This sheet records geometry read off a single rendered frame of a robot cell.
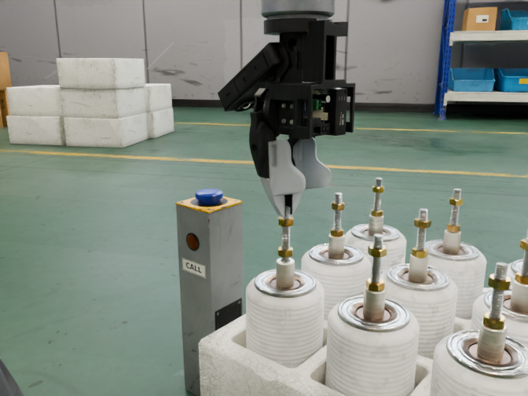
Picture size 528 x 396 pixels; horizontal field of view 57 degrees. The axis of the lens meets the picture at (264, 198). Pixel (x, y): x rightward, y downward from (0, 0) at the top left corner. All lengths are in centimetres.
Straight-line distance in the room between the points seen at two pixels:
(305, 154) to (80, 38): 632
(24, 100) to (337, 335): 319
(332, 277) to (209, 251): 17
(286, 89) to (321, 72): 4
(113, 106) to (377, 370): 282
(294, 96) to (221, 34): 552
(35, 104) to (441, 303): 315
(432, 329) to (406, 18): 519
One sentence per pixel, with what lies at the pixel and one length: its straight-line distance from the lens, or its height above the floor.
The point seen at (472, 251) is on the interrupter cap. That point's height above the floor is 25.
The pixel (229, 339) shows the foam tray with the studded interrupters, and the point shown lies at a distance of 63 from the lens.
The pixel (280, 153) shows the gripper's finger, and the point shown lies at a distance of 53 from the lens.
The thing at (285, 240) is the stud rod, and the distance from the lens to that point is 58.
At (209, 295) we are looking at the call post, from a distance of 72.
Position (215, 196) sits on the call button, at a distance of 70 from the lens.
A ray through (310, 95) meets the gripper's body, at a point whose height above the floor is 48.
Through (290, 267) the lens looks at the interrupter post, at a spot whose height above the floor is 28.
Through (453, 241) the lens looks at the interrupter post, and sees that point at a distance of 74.
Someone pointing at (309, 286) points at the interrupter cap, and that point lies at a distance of 60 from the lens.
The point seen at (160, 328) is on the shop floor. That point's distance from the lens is 103.
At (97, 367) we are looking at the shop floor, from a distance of 95.
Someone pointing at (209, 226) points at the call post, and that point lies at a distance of 68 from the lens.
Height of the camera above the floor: 51
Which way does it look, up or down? 15 degrees down
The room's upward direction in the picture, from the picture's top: straight up
